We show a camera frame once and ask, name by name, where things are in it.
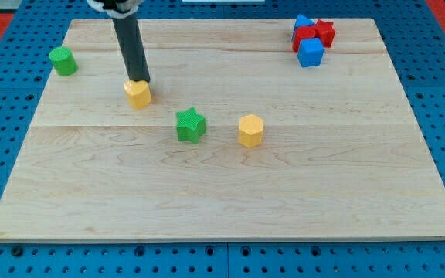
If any yellow hexagon block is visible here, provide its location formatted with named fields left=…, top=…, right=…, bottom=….
left=238, top=114, right=263, bottom=148

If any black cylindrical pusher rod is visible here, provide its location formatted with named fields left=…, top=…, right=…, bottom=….
left=112, top=15, right=151, bottom=83

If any yellow heart block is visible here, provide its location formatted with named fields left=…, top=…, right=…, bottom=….
left=124, top=80, right=151, bottom=110

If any red star block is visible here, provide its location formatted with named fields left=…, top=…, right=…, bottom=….
left=312, top=19, right=335, bottom=48

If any light wooden board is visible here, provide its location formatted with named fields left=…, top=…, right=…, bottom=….
left=0, top=19, right=445, bottom=243

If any green star block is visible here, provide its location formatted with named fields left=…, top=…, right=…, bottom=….
left=175, top=107, right=206, bottom=144

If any green cylinder block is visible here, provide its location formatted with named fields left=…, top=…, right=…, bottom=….
left=49, top=46, right=78, bottom=76

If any blue cube block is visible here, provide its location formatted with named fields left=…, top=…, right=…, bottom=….
left=297, top=38, right=324, bottom=67

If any red cylinder block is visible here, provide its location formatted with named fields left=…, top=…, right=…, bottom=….
left=292, top=25, right=316, bottom=52

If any blue triangle block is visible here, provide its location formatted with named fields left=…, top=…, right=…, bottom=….
left=291, top=14, right=315, bottom=41

